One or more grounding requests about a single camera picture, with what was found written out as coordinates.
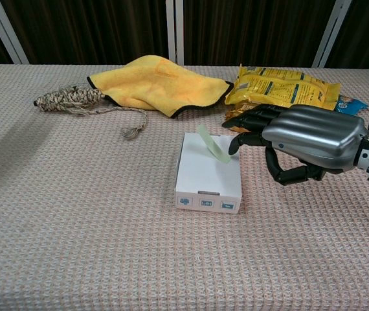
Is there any white partition post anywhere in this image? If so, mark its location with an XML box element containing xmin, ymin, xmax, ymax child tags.
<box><xmin>0</xmin><ymin>0</ymin><xmax>30</xmax><ymax>65</ymax></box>
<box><xmin>312</xmin><ymin>0</ymin><xmax>353</xmax><ymax>68</ymax></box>
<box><xmin>166</xmin><ymin>0</ymin><xmax>185</xmax><ymax>65</ymax></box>

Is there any light green paper slip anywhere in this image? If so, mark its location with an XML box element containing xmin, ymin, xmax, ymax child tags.
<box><xmin>197</xmin><ymin>124</ymin><xmax>232</xmax><ymax>164</ymax></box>

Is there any blue snack packet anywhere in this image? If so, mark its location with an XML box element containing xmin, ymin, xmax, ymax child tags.
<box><xmin>335</xmin><ymin>93</ymin><xmax>369</xmax><ymax>117</ymax></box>

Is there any braided camouflage rope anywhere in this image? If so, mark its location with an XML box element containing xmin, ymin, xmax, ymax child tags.
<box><xmin>32</xmin><ymin>84</ymin><xmax>149</xmax><ymax>140</ymax></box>

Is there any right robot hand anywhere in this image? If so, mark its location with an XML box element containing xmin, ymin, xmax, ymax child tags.
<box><xmin>221</xmin><ymin>103</ymin><xmax>366</xmax><ymax>187</ymax></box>

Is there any yellow microfiber cloth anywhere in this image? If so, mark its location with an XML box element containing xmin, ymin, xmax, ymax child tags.
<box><xmin>86</xmin><ymin>54</ymin><xmax>234</xmax><ymax>119</ymax></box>

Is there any white cardboard box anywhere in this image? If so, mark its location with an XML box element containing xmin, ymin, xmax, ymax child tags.
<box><xmin>173</xmin><ymin>132</ymin><xmax>243</xmax><ymax>215</ymax></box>

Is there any gold foil snack pack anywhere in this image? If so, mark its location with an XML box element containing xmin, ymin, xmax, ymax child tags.
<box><xmin>225</xmin><ymin>102</ymin><xmax>263</xmax><ymax>133</ymax></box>

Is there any beige waffle tablecloth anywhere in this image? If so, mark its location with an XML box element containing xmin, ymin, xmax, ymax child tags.
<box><xmin>0</xmin><ymin>63</ymin><xmax>369</xmax><ymax>311</ymax></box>

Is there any yellow snack bag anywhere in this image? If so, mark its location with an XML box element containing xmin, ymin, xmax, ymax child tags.
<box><xmin>224</xmin><ymin>66</ymin><xmax>342</xmax><ymax>116</ymax></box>

